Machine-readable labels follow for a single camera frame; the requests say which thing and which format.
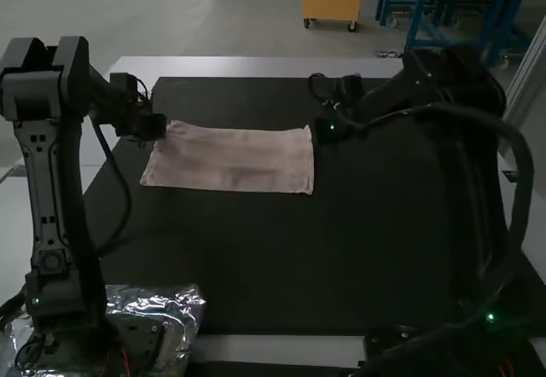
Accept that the silver foil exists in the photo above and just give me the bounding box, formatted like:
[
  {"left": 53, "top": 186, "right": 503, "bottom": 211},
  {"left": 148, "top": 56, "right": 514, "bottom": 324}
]
[{"left": 0, "top": 282, "right": 208, "bottom": 377}]

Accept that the aluminium post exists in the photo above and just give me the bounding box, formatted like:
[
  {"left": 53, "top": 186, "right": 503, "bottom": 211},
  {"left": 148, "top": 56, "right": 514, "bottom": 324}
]
[{"left": 499, "top": 31, "right": 546, "bottom": 173}]

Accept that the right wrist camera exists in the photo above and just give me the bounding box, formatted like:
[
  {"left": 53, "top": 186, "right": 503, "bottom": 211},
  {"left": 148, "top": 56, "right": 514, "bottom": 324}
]
[{"left": 337, "top": 74, "right": 364, "bottom": 98}]

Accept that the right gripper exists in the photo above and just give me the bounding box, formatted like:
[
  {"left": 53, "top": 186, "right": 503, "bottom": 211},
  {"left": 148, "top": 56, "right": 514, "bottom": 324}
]
[{"left": 313, "top": 107, "right": 364, "bottom": 145}]

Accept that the black mat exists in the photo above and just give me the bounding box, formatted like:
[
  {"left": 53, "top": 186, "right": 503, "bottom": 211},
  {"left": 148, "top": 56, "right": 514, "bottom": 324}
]
[{"left": 78, "top": 76, "right": 546, "bottom": 340}]

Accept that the pale towel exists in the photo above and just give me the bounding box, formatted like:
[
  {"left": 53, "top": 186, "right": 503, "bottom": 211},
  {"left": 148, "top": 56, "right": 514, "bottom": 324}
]
[{"left": 139, "top": 119, "right": 317, "bottom": 196}]

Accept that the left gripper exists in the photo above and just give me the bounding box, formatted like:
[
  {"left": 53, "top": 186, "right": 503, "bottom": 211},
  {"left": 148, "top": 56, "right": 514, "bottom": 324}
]
[{"left": 113, "top": 109, "right": 168, "bottom": 143}]

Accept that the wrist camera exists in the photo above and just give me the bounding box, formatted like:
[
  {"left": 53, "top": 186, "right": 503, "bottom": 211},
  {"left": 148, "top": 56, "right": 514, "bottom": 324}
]
[
  {"left": 109, "top": 72, "right": 139, "bottom": 97},
  {"left": 337, "top": 74, "right": 364, "bottom": 98}
]

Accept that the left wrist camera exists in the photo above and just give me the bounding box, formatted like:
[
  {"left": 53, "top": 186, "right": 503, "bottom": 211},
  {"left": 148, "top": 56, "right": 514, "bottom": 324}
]
[{"left": 109, "top": 72, "right": 139, "bottom": 97}]

